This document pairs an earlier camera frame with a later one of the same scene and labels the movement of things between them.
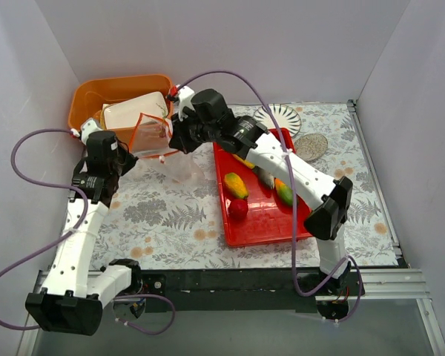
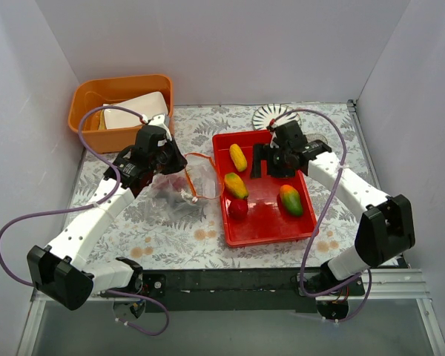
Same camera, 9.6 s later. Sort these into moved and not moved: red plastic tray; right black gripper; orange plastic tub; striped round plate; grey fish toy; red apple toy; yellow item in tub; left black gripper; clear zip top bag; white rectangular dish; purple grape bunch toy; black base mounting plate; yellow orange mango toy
Moved: clear zip top bag; grey fish toy; right black gripper; left black gripper; purple grape bunch toy
Not moved: orange plastic tub; striped round plate; white rectangular dish; red plastic tray; yellow item in tub; yellow orange mango toy; black base mounting plate; red apple toy
